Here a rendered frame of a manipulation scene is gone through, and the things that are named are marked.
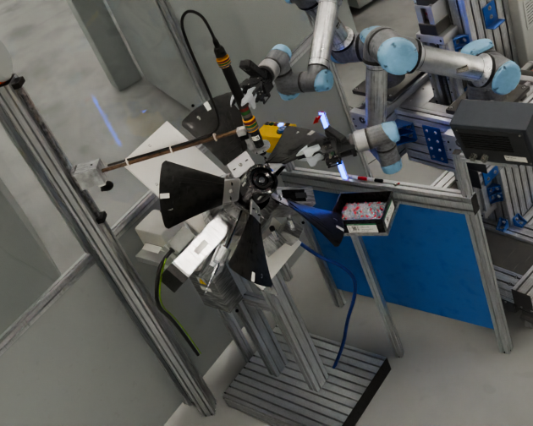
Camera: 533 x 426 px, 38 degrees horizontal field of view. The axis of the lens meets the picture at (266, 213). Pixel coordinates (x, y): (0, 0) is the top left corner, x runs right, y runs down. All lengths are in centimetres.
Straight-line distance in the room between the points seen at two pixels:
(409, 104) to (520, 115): 87
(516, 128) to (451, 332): 134
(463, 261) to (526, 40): 93
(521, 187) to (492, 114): 112
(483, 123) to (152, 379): 187
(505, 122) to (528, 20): 87
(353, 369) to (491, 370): 58
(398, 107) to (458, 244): 64
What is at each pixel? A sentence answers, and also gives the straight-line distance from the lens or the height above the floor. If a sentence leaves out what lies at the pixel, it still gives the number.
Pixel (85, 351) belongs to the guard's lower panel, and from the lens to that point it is 325.
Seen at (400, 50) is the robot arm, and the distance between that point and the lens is 254.
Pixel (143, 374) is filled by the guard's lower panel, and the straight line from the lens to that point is 350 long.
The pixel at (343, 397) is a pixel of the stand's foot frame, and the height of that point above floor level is 8.
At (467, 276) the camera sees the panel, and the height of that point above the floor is 42.
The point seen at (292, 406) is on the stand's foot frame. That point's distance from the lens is 342.
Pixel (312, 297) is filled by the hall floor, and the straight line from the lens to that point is 395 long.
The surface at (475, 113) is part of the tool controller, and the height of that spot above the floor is 124.
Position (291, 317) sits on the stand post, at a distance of 313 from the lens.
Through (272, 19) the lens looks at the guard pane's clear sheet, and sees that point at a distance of 381.
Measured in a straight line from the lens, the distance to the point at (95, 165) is 281.
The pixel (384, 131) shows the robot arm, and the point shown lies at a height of 121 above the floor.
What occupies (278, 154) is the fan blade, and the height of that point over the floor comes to 119.
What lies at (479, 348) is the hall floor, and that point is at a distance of 348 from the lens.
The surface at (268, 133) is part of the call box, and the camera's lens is 318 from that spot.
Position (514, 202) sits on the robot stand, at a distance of 361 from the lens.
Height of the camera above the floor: 263
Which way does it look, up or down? 35 degrees down
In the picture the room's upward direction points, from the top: 24 degrees counter-clockwise
